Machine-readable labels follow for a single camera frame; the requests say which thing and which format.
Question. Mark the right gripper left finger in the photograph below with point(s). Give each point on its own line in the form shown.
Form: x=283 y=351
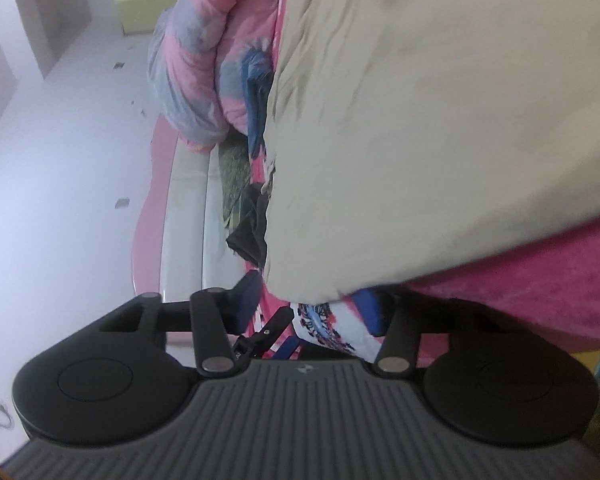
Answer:
x=134 y=369

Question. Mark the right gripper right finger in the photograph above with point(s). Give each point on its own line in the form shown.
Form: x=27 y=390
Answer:
x=497 y=382

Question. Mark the beige fabric garment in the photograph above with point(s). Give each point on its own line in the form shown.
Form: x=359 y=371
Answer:
x=522 y=72

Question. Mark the pink floral bed sheet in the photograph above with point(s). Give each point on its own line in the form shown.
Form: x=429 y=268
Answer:
x=545 y=289

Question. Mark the pink white headboard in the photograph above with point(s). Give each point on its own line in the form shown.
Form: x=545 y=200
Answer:
x=179 y=242

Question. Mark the black crumpled garment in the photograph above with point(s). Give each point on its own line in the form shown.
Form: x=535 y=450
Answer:
x=248 y=237

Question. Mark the olive patterned pillow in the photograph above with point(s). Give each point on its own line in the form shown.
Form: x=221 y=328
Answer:
x=235 y=173

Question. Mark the blue folded garment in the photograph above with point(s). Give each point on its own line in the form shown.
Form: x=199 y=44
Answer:
x=257 y=80

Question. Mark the pink grey rolled duvet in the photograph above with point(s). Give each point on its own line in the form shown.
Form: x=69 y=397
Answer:
x=195 y=64

